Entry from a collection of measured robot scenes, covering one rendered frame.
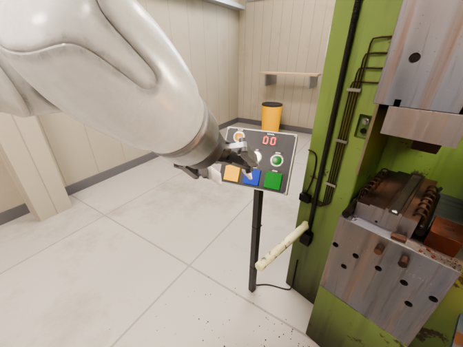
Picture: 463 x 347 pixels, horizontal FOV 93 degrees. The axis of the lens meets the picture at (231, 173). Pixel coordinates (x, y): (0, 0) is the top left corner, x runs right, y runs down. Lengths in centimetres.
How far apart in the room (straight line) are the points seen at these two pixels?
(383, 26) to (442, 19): 23
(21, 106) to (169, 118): 16
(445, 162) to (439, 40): 69
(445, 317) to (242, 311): 104
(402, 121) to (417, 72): 14
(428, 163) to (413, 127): 55
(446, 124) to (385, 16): 43
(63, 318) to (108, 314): 29
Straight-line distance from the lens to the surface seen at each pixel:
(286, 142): 104
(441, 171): 146
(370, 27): 109
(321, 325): 157
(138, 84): 18
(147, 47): 19
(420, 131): 92
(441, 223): 111
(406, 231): 106
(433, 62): 90
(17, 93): 31
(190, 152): 27
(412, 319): 122
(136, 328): 180
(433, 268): 104
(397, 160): 147
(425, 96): 90
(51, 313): 211
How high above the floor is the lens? 151
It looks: 28 degrees down
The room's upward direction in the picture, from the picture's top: straight up
